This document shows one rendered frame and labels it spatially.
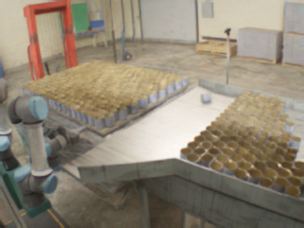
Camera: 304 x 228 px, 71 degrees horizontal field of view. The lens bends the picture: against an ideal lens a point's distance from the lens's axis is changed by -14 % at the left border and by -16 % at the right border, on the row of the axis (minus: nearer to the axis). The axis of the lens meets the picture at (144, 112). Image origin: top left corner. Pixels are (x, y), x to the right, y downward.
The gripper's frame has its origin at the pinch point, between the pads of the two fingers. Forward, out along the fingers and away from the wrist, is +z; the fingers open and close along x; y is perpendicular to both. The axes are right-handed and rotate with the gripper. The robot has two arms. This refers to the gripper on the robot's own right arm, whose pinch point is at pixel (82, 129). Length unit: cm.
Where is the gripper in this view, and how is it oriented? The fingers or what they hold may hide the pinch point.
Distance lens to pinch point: 158.2
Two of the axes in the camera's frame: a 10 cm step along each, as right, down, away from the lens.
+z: 5.8, -3.8, 7.2
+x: 8.1, 2.2, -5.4
